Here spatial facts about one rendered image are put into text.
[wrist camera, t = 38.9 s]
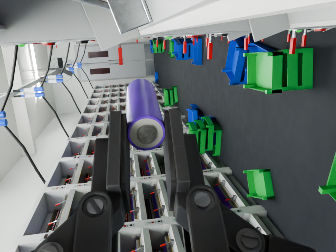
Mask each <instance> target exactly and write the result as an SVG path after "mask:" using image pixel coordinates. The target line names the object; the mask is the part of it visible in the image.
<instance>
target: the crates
mask: <svg viewBox="0 0 336 252"><path fill-rule="evenodd" d="M245 38H246V36H242V37H240V38H237V39H235V41H234V40H232V41H230V44H229V48H228V54H227V60H226V66H225V69H222V72H223V73H226V74H227V76H228V78H229V79H230V81H231V82H229V85H230V86H233V85H243V88H244V89H252V90H256V91H260V92H265V94H280V93H283V92H285V91H297V90H311V89H313V68H314V48H302V49H295V54H290V49H284V50H279V51H276V50H274V49H272V48H270V47H268V46H266V45H264V44H262V43H260V42H255V41H254V40H253V39H252V38H251V37H250V44H249V45H248V50H244V48H245ZM192 40H193V38H192V39H186V42H187V54H184V39H171V40H170V52H169V53H168V54H170V55H171V56H170V58H175V56H176V61H182V60H191V59H193V62H191V63H192V64H195V66H202V38H198V42H197V38H195V45H193V41H192ZM150 49H151V54H152V53H154V54H156V53H165V49H164V41H163V40H158V47H157V40H150ZM171 88H172V89H171ZM171 88H170V89H167V88H165V89H162V90H164V103H165V104H163V105H165V107H169V106H170V107H172V106H174V104H177V103H178V89H177V86H173V87H171ZM190 106H192V108H190V109H186V111H188V120H189V122H187V123H186V124H187V125H189V134H196V137H197V142H198V148H199V154H205V153H206V151H213V153H214V154H212V156H213V157H215V156H221V143H222V129H221V128H220V126H219V125H218V124H217V122H216V118H215V117H213V116H204V115H202V114H200V109H199V107H198V106H197V105H196V104H190ZM243 173H244V174H247V180H248V187H249V193H250V194H247V197H248V198H249V197H252V198H258V199H262V200H272V199H275V194H274V188H273V181H272V175H271V169H254V170H245V171H243Z"/></svg>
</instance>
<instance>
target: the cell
mask: <svg viewBox="0 0 336 252"><path fill-rule="evenodd" d="M165 138H166V127H165V123H164V120H163V116H162V113H161V109H160V106H159V102H158V98H157V95H156V91H155V88H154V86H153V85H152V83H151V82H149V81H148V80H146V79H136V80H134V81H133V82H131V83H130V84H129V86H128V88H127V139H128V141H129V143H130V144H131V145H132V146H133V147H134V148H136V149H138V150H141V151H151V150H154V149H156V148H158V147H159V146H160V145H161V144H162V143H163V142H164V140H165Z"/></svg>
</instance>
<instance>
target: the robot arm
mask: <svg viewBox="0 0 336 252"><path fill-rule="evenodd" d="M127 125H128V123H127V114H126V113H124V114H122V111H110V117H109V136H108V138H97V139H96V140H95V148H94V160H93V171H92V183H91V192H89V193H87V194H86V195H84V196H83V197H82V199H81V200H80V202H79V205H78V210H77V211H76V212H75V213H74V214H73V215H72V216H71V217H70V218H68V219H67V220H66V221H65V222H64V223H63V224H62V225H61V226H60V227H58V228H57V229H56V230H55V231H54V232H53V233H52V234H51V235H50V236H48V237H47V238H46V239H45V240H44V241H43V242H42V243H41V244H40V245H39V246H38V247H37V248H36V249H35V250H33V251H31V252H118V251H119V231H120V230H121V229H122V228H123V226H124V225H125V221H126V214H131V180H130V142H129V141H128V137H127ZM164 125H165V140H164V141H163V152H164V163H165V174H166V186H167V197H168V208H169V212H171V211H173V217H175V221H176V222H177V223H178V224H179V225H180V226H181V227H182V233H183V242H184V250H185V252H318V251H317V250H316V249H314V248H312V247H310V246H307V245H303V244H300V243H297V242H294V241H290V240H287V239H284V238H281V237H277V236H274V235H271V234H270V235H266V234H262V233H261V232H260V231H259V230H258V229H256V228H255V227H254V226H252V225H251V224H250V223H248V222H247V221H246V220H244V219H243V218H242V217H240V216H239V215H237V214H236V213H235V212H233V211H232V210H231V209H229V208H228V207H227V206H225V205H224V204H223V203H221V202H220V200H219V197H218V194H217V192H216V191H215V190H214V189H213V188H212V187H210V186H208V185H205V179H204V174H203V168H202V162H201V157H200V151H199V146H198V140H197V136H196V134H184V130H183V123H182V117H181V110H180V108H177V109H169V110H168V112H164Z"/></svg>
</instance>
